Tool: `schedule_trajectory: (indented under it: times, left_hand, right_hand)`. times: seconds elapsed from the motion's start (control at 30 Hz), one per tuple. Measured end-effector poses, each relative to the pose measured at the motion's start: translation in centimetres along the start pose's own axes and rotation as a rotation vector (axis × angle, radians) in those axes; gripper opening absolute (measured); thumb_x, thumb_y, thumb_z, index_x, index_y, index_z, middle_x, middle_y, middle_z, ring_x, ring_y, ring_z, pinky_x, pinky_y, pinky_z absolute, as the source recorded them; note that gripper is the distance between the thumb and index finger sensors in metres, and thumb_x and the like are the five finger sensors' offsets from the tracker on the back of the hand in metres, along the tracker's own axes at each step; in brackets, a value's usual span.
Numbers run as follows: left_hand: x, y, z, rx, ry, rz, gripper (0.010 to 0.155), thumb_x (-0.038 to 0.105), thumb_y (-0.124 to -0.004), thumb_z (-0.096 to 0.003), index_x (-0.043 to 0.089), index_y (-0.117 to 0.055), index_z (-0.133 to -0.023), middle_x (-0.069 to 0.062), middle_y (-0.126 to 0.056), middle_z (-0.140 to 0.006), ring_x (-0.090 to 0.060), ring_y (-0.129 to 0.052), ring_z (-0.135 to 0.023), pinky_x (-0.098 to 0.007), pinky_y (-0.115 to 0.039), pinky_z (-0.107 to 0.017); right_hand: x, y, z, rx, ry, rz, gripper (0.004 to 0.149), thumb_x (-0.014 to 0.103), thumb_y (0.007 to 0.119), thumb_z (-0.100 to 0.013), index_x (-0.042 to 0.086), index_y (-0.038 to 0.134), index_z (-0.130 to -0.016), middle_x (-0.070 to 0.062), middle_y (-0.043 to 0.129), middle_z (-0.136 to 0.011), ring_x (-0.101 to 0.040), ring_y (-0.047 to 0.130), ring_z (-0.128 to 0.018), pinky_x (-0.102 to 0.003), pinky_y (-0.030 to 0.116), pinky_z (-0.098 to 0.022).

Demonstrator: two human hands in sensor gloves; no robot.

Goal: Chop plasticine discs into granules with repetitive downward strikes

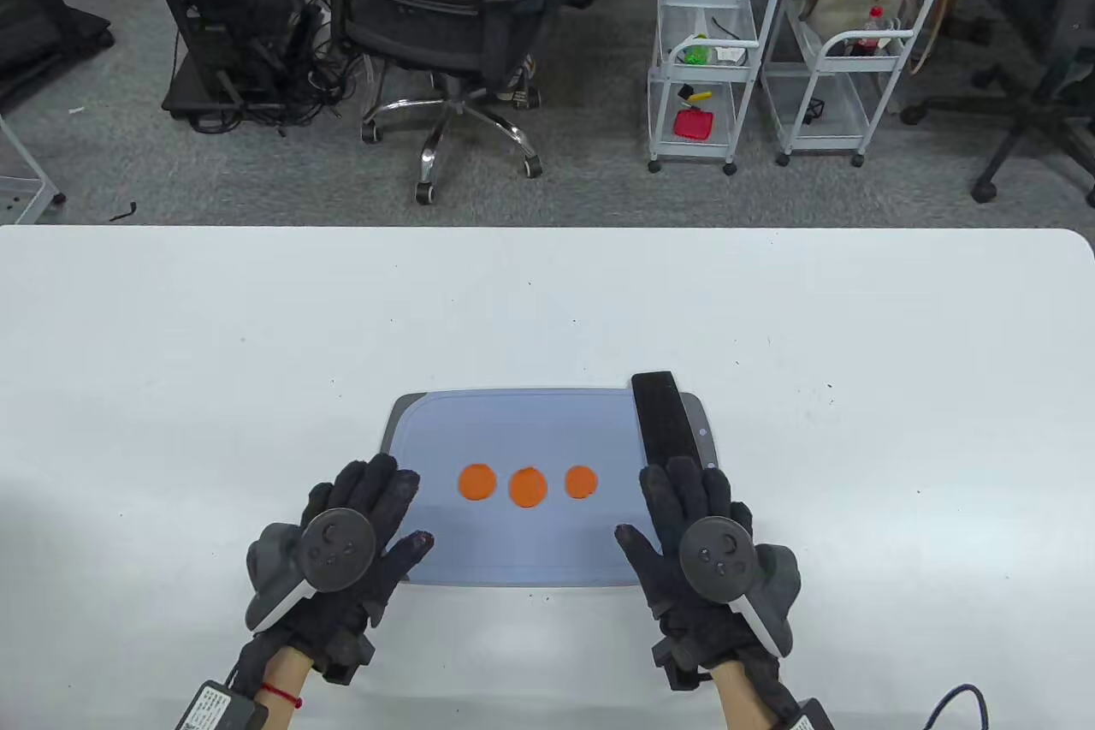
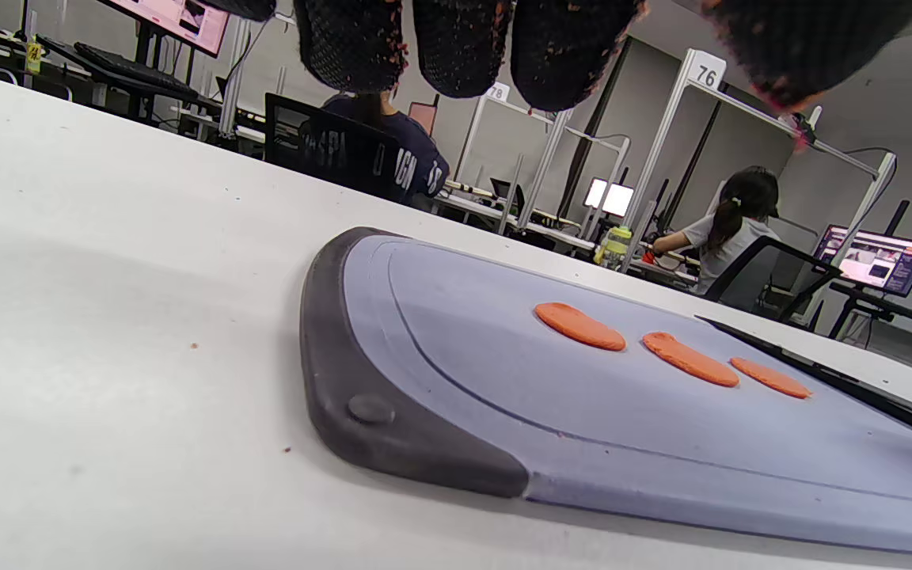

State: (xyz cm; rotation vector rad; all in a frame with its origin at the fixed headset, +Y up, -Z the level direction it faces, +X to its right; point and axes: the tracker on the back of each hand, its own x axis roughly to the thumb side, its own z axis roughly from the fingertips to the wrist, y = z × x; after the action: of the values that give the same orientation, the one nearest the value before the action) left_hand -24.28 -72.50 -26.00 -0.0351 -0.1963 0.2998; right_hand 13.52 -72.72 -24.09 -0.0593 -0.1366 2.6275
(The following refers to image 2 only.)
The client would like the person's left hand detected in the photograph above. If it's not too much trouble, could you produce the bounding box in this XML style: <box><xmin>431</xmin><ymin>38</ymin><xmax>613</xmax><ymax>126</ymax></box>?
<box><xmin>195</xmin><ymin>0</ymin><xmax>912</xmax><ymax>112</ymax></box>

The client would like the blue grey cutting board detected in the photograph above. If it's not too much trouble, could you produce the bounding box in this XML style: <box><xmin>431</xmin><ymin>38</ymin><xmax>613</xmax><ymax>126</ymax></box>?
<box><xmin>300</xmin><ymin>227</ymin><xmax>912</xmax><ymax>557</ymax></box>

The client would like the green bottle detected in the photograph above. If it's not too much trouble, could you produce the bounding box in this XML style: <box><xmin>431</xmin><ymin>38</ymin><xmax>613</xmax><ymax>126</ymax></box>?
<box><xmin>595</xmin><ymin>226</ymin><xmax>633</xmax><ymax>270</ymax></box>

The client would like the white metal frame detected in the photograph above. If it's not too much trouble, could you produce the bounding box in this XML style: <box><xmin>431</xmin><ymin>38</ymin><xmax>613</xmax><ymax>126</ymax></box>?
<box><xmin>456</xmin><ymin>82</ymin><xmax>631</xmax><ymax>230</ymax></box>
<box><xmin>622</xmin><ymin>49</ymin><xmax>898</xmax><ymax>274</ymax></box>

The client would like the black keyboard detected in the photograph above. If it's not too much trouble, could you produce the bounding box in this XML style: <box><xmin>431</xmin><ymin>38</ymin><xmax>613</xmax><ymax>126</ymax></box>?
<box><xmin>74</xmin><ymin>41</ymin><xmax>200</xmax><ymax>102</ymax></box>

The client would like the orange plasticine disc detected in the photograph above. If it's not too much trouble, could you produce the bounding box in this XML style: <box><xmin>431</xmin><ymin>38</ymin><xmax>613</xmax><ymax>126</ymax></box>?
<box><xmin>731</xmin><ymin>357</ymin><xmax>812</xmax><ymax>399</ymax></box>
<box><xmin>534</xmin><ymin>302</ymin><xmax>627</xmax><ymax>352</ymax></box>
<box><xmin>643</xmin><ymin>332</ymin><xmax>740</xmax><ymax>388</ymax></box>

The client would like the small bright monitor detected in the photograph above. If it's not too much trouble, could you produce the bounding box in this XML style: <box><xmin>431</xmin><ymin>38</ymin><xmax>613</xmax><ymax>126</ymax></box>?
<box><xmin>583</xmin><ymin>177</ymin><xmax>636</xmax><ymax>219</ymax></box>

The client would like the monitor with pink screen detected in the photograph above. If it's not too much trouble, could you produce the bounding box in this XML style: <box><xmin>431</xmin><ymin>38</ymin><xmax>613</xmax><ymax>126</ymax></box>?
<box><xmin>96</xmin><ymin>0</ymin><xmax>231</xmax><ymax>58</ymax></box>

